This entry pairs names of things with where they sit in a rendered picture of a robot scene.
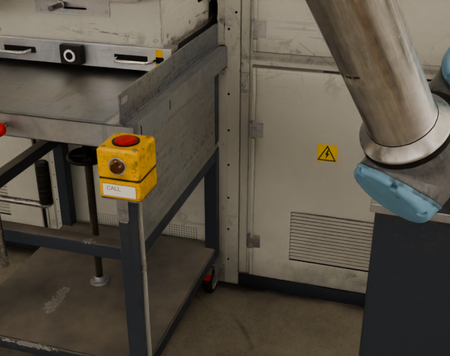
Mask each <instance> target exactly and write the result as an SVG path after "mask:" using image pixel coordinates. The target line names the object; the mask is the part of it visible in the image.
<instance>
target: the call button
mask: <svg viewBox="0 0 450 356"><path fill-rule="evenodd" d="M114 142H115V143H117V144H119V145H130V144H133V143H135V142H137V138H136V137H135V136H132V135H122V136H118V137H117V138H116V139H115V140H114Z"/></svg>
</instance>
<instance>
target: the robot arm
mask: <svg viewBox="0 0 450 356"><path fill-rule="evenodd" d="M305 1H306V2H307V5H308V7H309V10H310V11H311V13H312V15H313V17H314V19H315V21H316V24H317V26H318V28H319V30H320V32H321V34H322V36H323V38H324V41H325V43H326V45H327V47H328V49H329V51H330V53H331V56H332V57H333V60H334V61H335V63H336V66H337V67H338V70H339V72H340V74H341V76H342V78H343V80H344V82H345V85H346V87H347V89H348V91H349V93H350V95H351V97H352V99H353V102H354V103H355V106H356V108H357V110H358V112H359V114H360V116H361V118H362V120H363V122H362V124H361V127H360V132H359V139H360V145H361V147H362V149H363V151H364V153H365V155H366V156H365V157H364V159H363V160H362V161H361V162H360V163H358V164H357V167H356V168H355V170H354V178H355V180H356V182H357V183H358V184H359V185H360V187H361V188H362V189H363V190H364V191H365V192H366V193H367V194H368V195H369V196H370V197H372V198H373V199H374V200H375V201H376V202H377V203H379V204H380V205H382V206H383V207H385V208H386V209H388V210H389V211H391V212H392V213H394V214H396V215H398V216H400V217H402V218H404V219H406V220H409V221H412V222H414V223H425V222H427V221H428V220H429V219H430V218H431V217H432V216H433V215H434V214H435V213H436V212H437V211H438V210H441V209H442V206H443V205H444V204H445V203H446V202H447V200H448V199H449V198H450V47H449V48H448V50H447V51H446V53H445V54H444V56H443V59H442V66H441V68H440V70H439V71H438V73H437V75H436V76H435V77H434V78H433V79H432V80H431V81H430V82H429V84H428V82H427V79H426V77H425V73H424V71H423V68H422V65H421V63H420V59H419V56H418V53H417V51H416V48H415V45H414V42H413V39H412V37H411V34H410V31H409V28H408V25H407V23H406V20H405V16H404V14H403V11H402V8H401V5H400V2H399V0H305Z"/></svg>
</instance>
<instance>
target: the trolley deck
mask: <svg viewBox="0 0 450 356"><path fill-rule="evenodd" d="M226 66H227V46H226V47H217V48H216V49H214V50H213V51H212V52H211V53H210V54H209V55H208V56H207V57H205V58H204V59H203V60H201V61H200V62H199V63H198V64H197V65H195V67H193V68H192V69H191V70H190V71H188V72H187V73H186V74H184V75H183V76H182V77H181V78H180V79H179V80H178V81H176V82H175V83H174V84H173V85H171V86H170V87H169V88H168V89H167V90H166V91H165V92H163V93H162V94H161V95H159V96H158V97H157V98H156V99H154V101H152V102H151V103H150V104H149V105H148V106H146V107H145V108H144V109H142V110H141V111H140V112H139V113H138V114H137V115H136V116H135V117H133V118H132V119H131V120H129V121H128V122H127V123H126V124H125V125H123V126H116V125H110V124H105V122H106V121H108V120H109V119H111V118H112V117H113V116H114V115H115V114H117V113H118V104H117V94H118V93H120V92H121V91H123V89H125V88H126V87H128V86H129V85H131V84H132V83H133V82H135V81H136V80H138V79H139V78H140V77H141V76H143V75H144V74H146V73H148V71H141V70H133V69H118V68H110V67H101V66H86V65H75V64H62V63H55V62H47V61H32V60H24V59H5V60H3V61H1V62H0V122H1V123H3V124H5V123H8V126H7V127H6V134H5V135H4V136H12V137H19V138H29V139H35V140H41V141H52V142H58V143H69V144H75V145H81V146H92V147H99V146H100V145H102V144H103V143H104V142H105V141H106V140H107V139H108V138H110V137H111V136H112V135H113V134H115V133H116V132H119V133H125V134H136V135H143V136H154V135H155V134H156V133H157V132H158V131H159V130H160V129H161V128H162V127H163V126H164V125H166V123H167V122H168V121H169V120H171V118H173V116H174V115H175V114H176V113H178V111H180V110H181V109H182V108H183V107H184V106H185V105H186V104H187V103H188V102H189V101H190V100H191V99H192V98H193V97H194V96H196V95H197V94H198V93H199V92H200V91H201V90H202V89H203V88H204V87H205V86H206V85H207V84H208V83H209V82H210V81H212V80H213V79H214V78H215V77H216V76H217V75H218V74H219V73H220V72H221V71H222V70H223V69H224V68H225V67H226Z"/></svg>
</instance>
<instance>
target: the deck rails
mask: <svg viewBox="0 0 450 356"><path fill-rule="evenodd" d="M217 47H218V45H217V23H215V24H214V25H212V26H211V27H209V29H207V30H205V31H204V32H203V33H201V34H200V35H199V36H197V37H196V38H194V39H193V40H192V41H190V42H189V43H187V44H186V45H184V46H183V47H182V48H181V49H179V50H178V51H176V52H175V53H174V54H172V55H171V56H170V57H168V58H166V60H164V61H162V62H161V63H160V64H158V65H157V66H156V67H154V68H153V69H151V70H150V71H149V72H148V73H146V74H144V75H143V76H141V77H140V78H139V79H138V80H136V81H135V82H133V83H132V84H131V85H129V86H128V87H126V88H125V89H123V91H121V92H120V93H118V94H117V104H118V113H117V114H115V115H114V116H113V117H112V118H111V119H109V120H108V121H106V122H105V124H110V125H116V126H123V125H125V124H126V123H127V122H128V121H129V120H131V119H132V118H133V117H135V116H136V115H137V114H138V113H139V112H140V111H141V110H142V109H144V108H145V107H146V106H148V105H149V104H150V103H151V102H152V101H154V99H156V98H157V97H158V96H159V95H161V94H162V93H163V92H165V91H166V90H167V89H168V88H169V87H170V86H171V85H173V84H174V83H175V82H176V81H178V80H179V79H180V78H181V77H182V76H183V75H184V74H186V73H187V72H188V71H190V70H191V69H192V68H193V67H195V65H197V64H198V63H199V62H200V61H201V60H203V59H204V58H205V57H207V56H208V55H209V54H210V53H211V52H212V51H213V50H214V49H216V48H217ZM5 59H8V58H1V57H0V62H1V61H3V60H5ZM124 96H126V101H125V102H123V103H121V99H122V98H123V97H124Z"/></svg>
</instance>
